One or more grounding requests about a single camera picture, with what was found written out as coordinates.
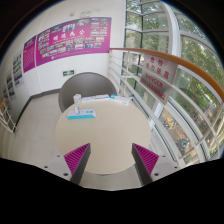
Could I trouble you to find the grey round-backed chair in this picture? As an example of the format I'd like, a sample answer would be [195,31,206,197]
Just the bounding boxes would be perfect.
[58,72,118,114]

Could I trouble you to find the white window frame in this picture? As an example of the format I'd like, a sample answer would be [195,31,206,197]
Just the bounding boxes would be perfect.
[124,0,224,164]

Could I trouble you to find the white photo wall poster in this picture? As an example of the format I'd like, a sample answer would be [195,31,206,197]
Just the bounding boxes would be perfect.
[12,51,25,88]
[5,71,16,100]

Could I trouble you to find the white and teal carton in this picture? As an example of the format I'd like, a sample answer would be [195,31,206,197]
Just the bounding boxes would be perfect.
[109,94,132,106]

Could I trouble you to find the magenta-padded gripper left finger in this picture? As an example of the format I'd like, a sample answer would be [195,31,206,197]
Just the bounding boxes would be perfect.
[42,142,92,186]

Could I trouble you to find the small white upright box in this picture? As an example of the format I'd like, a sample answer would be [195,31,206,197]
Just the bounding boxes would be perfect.
[72,93,83,106]

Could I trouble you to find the white railing with orange handrail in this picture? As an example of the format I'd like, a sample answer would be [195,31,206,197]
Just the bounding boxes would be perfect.
[108,47,224,168]

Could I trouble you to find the large magenta wall poster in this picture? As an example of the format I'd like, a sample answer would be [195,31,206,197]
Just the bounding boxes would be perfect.
[35,17,112,67]

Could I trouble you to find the green exit sign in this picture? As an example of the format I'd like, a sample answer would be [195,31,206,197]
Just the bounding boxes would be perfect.
[62,69,76,77]

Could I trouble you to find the narrow magenta wall poster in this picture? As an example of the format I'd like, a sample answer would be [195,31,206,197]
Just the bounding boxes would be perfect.
[22,35,37,74]

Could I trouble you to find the white stair railing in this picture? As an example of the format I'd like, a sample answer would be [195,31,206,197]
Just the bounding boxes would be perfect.
[0,97,18,134]

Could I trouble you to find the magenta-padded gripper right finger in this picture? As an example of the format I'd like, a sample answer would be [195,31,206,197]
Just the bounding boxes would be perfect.
[131,142,183,187]

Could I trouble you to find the silver danger sign, red letters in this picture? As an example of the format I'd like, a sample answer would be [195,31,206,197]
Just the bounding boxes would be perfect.
[139,54,179,105]

